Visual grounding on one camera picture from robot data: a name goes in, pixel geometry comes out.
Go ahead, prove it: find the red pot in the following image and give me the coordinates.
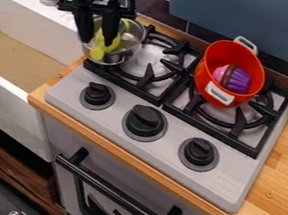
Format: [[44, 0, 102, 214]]
[[189, 30, 273, 114]]

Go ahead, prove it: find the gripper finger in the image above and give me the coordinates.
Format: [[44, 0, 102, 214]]
[[67, 3, 99, 45], [95, 7, 124, 48]]

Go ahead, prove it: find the purple toy cupcake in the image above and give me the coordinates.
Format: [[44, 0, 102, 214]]
[[209, 61, 256, 95]]

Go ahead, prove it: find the toy sink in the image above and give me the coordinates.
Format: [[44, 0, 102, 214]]
[[0, 0, 94, 166]]

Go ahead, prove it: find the toy stove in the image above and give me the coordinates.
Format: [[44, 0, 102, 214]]
[[31, 10, 288, 215]]

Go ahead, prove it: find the silver pot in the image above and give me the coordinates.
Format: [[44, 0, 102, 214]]
[[73, 11, 150, 71]]

